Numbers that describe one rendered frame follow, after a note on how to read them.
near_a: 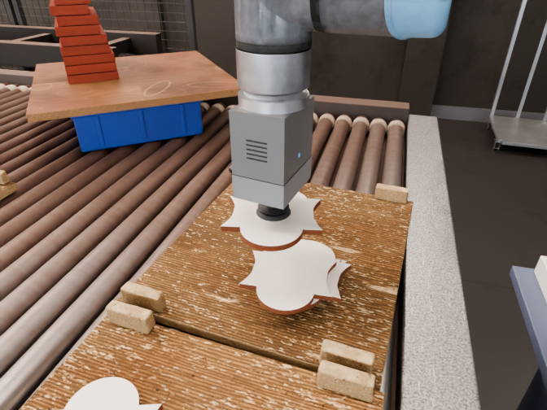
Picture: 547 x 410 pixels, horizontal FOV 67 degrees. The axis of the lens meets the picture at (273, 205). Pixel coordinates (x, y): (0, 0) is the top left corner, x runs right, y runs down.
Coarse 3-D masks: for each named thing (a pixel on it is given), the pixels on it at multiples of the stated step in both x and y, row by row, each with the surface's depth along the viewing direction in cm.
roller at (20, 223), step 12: (108, 156) 97; (120, 156) 99; (96, 168) 92; (108, 168) 95; (72, 180) 87; (84, 180) 88; (60, 192) 83; (72, 192) 85; (36, 204) 79; (48, 204) 80; (24, 216) 76; (36, 216) 77; (0, 228) 72; (12, 228) 73; (24, 228) 74; (0, 240) 70
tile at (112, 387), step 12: (96, 384) 43; (108, 384) 43; (120, 384) 43; (132, 384) 43; (72, 396) 42; (84, 396) 42; (96, 396) 42; (108, 396) 42; (120, 396) 42; (132, 396) 42; (72, 408) 41; (84, 408) 41; (96, 408) 41; (108, 408) 41; (120, 408) 41; (132, 408) 41; (144, 408) 41; (156, 408) 41
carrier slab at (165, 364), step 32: (96, 352) 48; (128, 352) 48; (160, 352) 48; (192, 352) 48; (224, 352) 48; (64, 384) 44; (160, 384) 44; (192, 384) 44; (224, 384) 44; (256, 384) 44; (288, 384) 44
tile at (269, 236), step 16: (240, 208) 52; (256, 208) 52; (304, 208) 52; (224, 224) 49; (240, 224) 49; (256, 224) 49; (272, 224) 49; (288, 224) 49; (304, 224) 49; (256, 240) 46; (272, 240) 46; (288, 240) 46
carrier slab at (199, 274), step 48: (336, 192) 80; (192, 240) 66; (240, 240) 66; (336, 240) 66; (384, 240) 66; (192, 288) 57; (240, 288) 57; (384, 288) 57; (240, 336) 50; (288, 336) 50; (336, 336) 50; (384, 336) 50
